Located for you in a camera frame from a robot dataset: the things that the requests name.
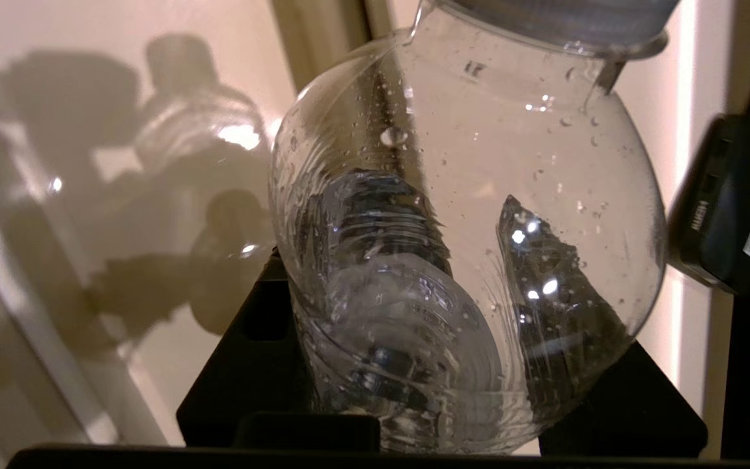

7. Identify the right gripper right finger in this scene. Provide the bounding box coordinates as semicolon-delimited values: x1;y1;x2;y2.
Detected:
499;195;708;458

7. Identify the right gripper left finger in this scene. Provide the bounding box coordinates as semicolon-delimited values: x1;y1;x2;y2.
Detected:
176;248;382;451

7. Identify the clear bottle with white cap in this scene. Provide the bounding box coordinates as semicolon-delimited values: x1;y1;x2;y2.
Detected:
270;0;682;455

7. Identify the beige wooden cabinet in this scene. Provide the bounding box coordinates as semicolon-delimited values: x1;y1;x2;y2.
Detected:
0;0;750;469

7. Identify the small black labelled device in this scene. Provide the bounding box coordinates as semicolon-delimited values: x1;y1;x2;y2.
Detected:
667;114;750;297

